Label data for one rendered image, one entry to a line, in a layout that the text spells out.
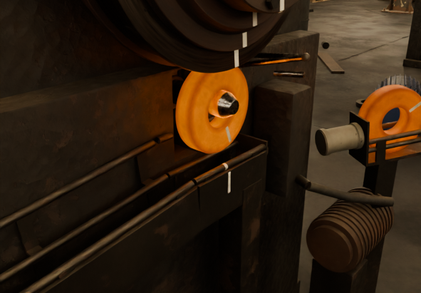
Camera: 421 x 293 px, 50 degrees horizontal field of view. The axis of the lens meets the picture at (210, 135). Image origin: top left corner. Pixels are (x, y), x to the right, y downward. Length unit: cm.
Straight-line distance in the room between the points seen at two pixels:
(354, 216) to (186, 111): 49
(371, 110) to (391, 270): 88
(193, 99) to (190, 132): 5
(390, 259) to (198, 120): 128
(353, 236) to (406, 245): 97
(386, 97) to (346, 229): 30
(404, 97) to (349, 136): 15
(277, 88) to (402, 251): 114
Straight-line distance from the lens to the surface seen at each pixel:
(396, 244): 195
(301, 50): 110
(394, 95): 106
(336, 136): 101
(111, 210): 71
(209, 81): 71
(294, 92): 91
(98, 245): 64
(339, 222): 100
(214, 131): 75
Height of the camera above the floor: 105
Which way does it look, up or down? 22 degrees down
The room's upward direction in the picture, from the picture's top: straight up
